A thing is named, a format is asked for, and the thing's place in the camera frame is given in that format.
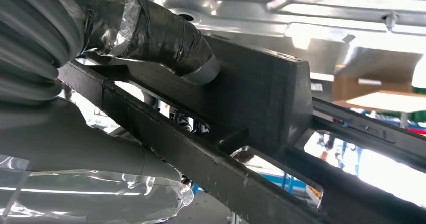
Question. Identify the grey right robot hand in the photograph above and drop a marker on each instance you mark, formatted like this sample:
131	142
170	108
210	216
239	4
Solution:
83	182

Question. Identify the brown cardboard box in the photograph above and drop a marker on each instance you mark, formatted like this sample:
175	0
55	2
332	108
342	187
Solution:
346	86

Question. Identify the silver stamped metal panel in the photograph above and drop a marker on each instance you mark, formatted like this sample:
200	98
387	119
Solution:
299	3

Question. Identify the light wooden table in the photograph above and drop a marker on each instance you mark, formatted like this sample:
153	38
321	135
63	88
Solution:
386	102

